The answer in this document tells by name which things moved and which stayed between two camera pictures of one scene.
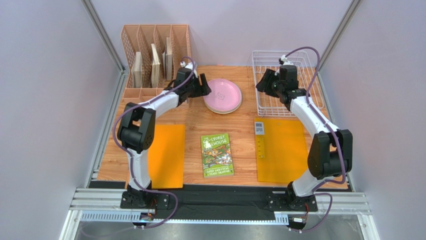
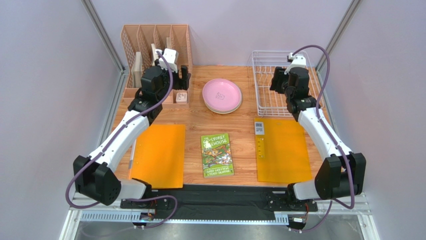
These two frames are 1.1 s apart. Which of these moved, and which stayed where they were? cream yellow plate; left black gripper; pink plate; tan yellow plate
Moved: left black gripper
Stayed: pink plate; cream yellow plate; tan yellow plate
